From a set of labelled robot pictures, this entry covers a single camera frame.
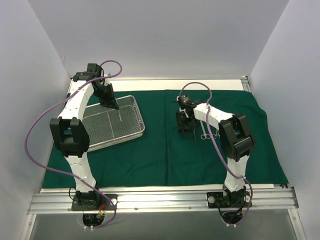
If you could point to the green surgical cloth kit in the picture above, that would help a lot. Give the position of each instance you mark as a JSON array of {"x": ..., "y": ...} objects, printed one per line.
[{"x": 164, "y": 157}]

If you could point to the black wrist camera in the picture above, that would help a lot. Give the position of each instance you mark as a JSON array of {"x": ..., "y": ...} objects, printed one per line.
[
  {"x": 95, "y": 69},
  {"x": 184, "y": 101}
]

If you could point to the steel surgical scissors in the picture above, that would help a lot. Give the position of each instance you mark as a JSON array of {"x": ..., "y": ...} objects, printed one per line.
[{"x": 204, "y": 132}]

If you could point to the steel forceps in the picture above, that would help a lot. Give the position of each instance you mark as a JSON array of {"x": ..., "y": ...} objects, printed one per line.
[{"x": 216, "y": 133}]

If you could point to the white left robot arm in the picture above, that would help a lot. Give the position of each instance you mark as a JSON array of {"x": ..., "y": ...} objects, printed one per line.
[{"x": 70, "y": 136}]

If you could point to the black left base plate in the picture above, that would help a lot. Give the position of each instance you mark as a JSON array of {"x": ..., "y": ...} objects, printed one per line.
[{"x": 92, "y": 201}]

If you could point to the back aluminium frame rail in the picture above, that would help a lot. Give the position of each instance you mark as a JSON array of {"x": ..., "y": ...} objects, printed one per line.
[{"x": 162, "y": 78}]

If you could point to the front aluminium frame rail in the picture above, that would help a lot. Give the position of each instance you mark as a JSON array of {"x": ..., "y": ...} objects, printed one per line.
[{"x": 159, "y": 199}]

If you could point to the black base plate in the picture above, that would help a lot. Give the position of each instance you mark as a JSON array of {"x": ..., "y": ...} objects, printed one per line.
[
  {"x": 92, "y": 201},
  {"x": 227, "y": 199}
]

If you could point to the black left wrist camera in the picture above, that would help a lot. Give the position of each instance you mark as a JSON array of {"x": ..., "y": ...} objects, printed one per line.
[{"x": 95, "y": 69}]

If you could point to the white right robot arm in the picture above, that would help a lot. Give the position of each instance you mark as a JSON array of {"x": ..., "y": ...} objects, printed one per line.
[{"x": 232, "y": 137}]

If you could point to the steel tweezers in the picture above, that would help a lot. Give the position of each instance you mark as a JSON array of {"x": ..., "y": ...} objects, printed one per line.
[{"x": 194, "y": 132}]

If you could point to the silver wire mesh tray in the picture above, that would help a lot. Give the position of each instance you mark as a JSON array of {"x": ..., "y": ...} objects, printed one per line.
[{"x": 104, "y": 127}]

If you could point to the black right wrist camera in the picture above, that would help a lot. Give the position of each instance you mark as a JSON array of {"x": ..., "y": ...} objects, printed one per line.
[{"x": 184, "y": 101}]

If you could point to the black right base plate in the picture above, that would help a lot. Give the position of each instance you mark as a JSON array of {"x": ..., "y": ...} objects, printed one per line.
[{"x": 227, "y": 199}]

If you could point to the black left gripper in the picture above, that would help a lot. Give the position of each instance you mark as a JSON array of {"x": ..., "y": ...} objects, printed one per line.
[{"x": 108, "y": 99}]

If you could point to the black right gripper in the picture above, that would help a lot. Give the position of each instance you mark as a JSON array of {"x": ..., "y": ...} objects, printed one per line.
[{"x": 184, "y": 122}]

